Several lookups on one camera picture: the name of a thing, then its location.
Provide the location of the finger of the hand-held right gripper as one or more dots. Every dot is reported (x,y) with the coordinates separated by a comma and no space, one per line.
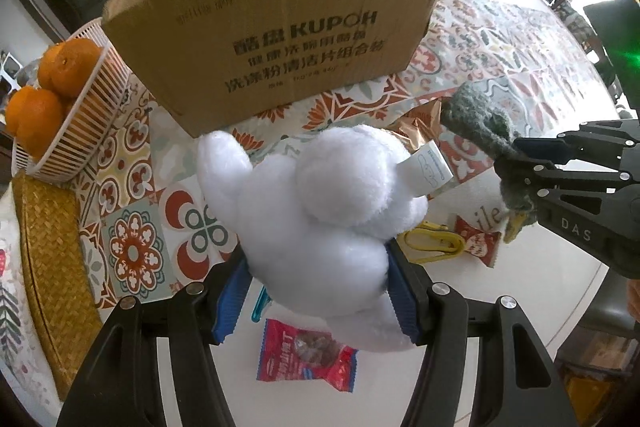
(590,147)
(575,217)

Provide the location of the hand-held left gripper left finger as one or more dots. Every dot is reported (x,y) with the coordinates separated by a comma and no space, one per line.
(227,307)

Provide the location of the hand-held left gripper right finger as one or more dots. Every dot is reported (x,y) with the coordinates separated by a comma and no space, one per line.
(406,302)

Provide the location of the teal clip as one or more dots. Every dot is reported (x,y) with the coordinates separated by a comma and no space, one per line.
(260,307)

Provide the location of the red snack packet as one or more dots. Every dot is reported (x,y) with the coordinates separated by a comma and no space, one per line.
(305,354)

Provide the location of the red and white candy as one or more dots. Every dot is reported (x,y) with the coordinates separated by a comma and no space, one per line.
(475,239)

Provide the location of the grey plush toy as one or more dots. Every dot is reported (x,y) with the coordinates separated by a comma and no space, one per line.
(475,117)

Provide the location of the white plush toy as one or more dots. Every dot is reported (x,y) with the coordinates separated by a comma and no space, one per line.
(325,207)

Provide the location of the bronze snack packet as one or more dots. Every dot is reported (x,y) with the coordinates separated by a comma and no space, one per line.
(420,122)

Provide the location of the cardboard box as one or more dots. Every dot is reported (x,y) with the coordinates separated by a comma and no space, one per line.
(300,7)

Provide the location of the chair with patterned cushion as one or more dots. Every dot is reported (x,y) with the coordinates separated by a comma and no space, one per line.
(577,24)

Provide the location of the patterned tablecloth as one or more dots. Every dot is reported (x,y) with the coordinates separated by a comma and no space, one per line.
(130,247)

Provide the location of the yellow woven tissue box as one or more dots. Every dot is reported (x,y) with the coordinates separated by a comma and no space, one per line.
(50,257)

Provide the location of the white plastic basket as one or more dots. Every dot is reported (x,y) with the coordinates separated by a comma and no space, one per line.
(100,107)

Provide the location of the orange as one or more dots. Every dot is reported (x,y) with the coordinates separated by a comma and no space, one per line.
(70,67)
(35,117)

